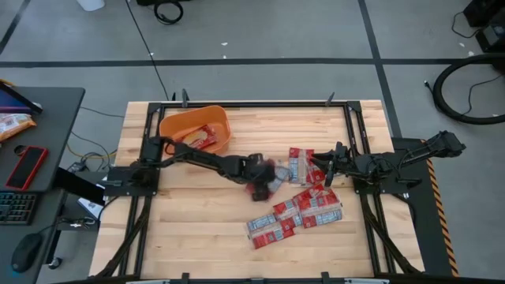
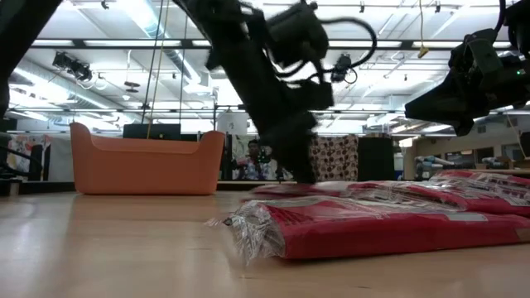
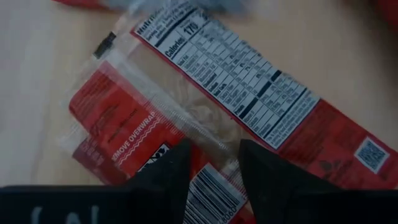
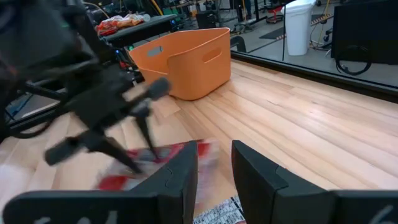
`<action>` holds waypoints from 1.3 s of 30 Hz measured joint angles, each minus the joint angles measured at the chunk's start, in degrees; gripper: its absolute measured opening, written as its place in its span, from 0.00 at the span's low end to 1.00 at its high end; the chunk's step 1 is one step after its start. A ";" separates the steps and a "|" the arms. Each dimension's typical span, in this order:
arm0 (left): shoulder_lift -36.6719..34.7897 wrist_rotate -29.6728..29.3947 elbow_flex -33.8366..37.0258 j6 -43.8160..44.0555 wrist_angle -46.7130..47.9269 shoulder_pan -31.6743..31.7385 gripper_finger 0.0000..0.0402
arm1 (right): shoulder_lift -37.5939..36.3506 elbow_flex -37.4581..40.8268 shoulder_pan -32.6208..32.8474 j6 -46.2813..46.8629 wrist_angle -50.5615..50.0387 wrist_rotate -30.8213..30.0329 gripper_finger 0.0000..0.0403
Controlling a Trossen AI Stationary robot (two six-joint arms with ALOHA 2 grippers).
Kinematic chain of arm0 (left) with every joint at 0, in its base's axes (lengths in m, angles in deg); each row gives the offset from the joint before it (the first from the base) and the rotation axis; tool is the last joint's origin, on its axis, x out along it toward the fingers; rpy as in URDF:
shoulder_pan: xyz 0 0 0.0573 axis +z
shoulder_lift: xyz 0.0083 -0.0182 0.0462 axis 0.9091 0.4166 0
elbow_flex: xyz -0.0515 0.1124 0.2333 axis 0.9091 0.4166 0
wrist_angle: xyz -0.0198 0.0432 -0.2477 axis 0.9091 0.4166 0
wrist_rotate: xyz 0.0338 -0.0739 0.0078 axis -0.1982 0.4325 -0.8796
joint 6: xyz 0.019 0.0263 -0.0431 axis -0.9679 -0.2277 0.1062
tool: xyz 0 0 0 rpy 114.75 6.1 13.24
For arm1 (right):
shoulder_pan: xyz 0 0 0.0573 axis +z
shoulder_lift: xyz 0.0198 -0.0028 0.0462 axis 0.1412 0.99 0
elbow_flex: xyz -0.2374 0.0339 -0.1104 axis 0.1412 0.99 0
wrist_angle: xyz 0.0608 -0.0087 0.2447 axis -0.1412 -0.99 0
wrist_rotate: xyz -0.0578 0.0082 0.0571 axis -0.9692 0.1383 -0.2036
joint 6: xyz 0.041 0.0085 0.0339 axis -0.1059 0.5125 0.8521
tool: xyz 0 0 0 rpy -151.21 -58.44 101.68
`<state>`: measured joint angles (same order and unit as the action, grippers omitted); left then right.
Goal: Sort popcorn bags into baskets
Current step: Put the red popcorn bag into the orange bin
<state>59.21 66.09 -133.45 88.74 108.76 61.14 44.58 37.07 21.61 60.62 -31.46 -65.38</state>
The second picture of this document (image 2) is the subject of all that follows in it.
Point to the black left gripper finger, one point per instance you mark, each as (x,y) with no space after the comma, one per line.
(300,161)

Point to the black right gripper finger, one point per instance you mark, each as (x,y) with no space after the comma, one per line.
(439,107)

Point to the red popcorn bag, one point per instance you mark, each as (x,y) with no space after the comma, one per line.
(488,178)
(455,198)
(372,236)
(290,189)

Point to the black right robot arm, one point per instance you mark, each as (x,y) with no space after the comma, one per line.
(519,25)

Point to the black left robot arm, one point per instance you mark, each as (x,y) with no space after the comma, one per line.
(232,54)

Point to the brown patterned cloth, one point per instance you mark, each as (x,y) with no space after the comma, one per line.
(335,159)

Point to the person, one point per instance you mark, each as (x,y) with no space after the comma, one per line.
(254,167)

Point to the white sign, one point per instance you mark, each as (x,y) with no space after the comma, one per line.
(232,123)

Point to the black cabinet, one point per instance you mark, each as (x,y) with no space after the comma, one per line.
(377,159)

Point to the black computer monitor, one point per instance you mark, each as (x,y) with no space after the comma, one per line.
(151,131)

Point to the orange plastic basket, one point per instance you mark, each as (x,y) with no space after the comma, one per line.
(145,169)

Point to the black ceiling fixture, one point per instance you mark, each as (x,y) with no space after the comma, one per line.
(72,65)

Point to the colourful poster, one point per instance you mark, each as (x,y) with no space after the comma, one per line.
(22,149)

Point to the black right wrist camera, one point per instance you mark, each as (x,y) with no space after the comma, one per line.
(480,54)

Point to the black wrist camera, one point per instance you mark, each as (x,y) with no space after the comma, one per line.
(480,54)
(296,35)

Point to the black overhead camera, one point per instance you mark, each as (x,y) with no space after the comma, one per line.
(341,66)

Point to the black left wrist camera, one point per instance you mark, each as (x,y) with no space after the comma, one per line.
(296,35)

